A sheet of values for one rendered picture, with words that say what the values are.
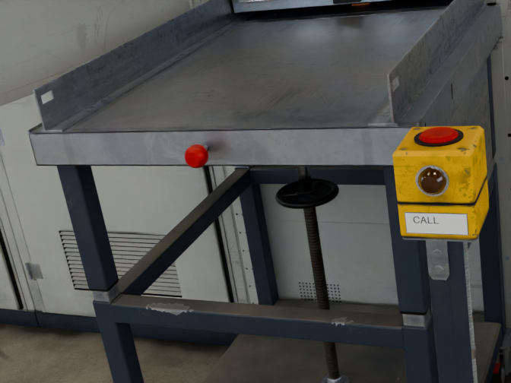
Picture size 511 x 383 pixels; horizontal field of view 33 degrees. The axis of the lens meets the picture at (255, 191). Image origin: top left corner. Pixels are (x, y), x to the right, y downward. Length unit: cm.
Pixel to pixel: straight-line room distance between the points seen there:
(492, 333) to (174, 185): 82
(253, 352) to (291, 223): 32
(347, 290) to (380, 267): 11
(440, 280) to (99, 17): 105
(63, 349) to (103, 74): 115
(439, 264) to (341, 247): 109
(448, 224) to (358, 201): 107
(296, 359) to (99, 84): 76
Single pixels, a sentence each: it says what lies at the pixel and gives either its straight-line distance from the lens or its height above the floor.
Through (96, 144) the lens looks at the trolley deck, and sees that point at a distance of 134.
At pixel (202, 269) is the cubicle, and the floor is 24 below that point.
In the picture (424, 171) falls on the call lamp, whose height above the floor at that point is 88.
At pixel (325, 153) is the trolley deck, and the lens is 117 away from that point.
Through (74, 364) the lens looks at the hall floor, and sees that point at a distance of 241.
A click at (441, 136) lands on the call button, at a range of 90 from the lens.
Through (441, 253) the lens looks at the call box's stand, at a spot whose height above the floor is 78.
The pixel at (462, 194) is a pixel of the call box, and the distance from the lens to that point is 89.
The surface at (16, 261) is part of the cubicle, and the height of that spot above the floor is 21.
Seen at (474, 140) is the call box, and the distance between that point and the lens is 90.
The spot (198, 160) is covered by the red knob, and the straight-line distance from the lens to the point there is 120.
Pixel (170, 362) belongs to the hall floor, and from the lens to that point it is 231.
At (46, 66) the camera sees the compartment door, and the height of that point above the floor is 87.
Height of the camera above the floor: 121
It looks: 22 degrees down
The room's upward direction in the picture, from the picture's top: 10 degrees counter-clockwise
